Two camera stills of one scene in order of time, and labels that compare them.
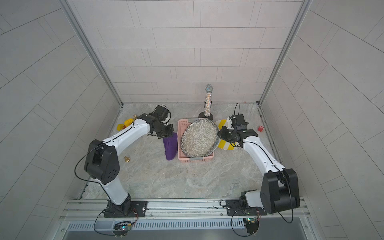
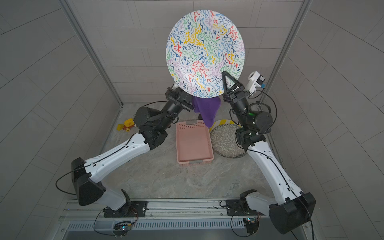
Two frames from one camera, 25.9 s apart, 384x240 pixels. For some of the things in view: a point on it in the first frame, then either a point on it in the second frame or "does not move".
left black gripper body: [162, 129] -> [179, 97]
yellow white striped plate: [223, 144] -> [219, 122]
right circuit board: [252, 224] does not move
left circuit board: [122, 228] does not move
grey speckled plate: [200, 138] -> [223, 141]
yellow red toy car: [127, 123] does not move
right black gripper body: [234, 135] -> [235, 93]
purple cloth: [171, 146] -> [207, 107]
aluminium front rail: [174, 210] does not move
